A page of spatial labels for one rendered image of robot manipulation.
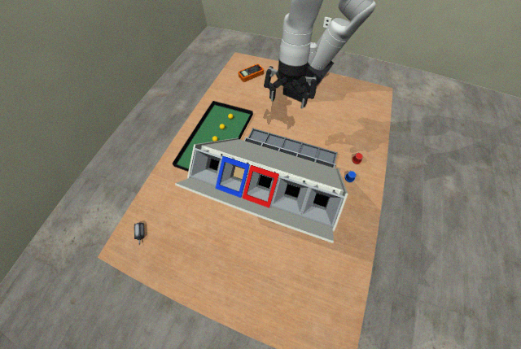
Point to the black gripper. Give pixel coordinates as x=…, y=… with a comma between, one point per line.
x=291, y=82

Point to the red plug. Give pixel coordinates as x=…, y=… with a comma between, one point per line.
x=357, y=158

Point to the red square frame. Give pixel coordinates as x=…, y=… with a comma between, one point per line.
x=267, y=173

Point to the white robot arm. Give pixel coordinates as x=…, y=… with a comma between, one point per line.
x=295, y=48

